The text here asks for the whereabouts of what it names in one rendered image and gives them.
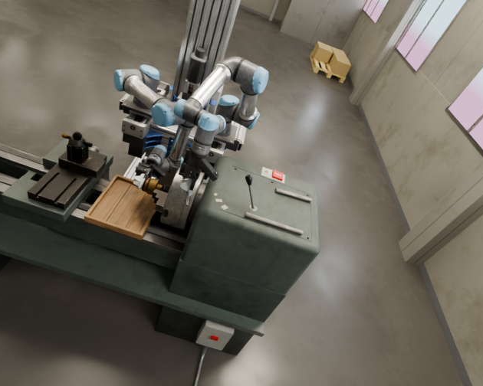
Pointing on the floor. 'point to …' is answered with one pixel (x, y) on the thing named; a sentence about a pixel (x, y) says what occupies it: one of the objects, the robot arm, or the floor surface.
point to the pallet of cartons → (330, 61)
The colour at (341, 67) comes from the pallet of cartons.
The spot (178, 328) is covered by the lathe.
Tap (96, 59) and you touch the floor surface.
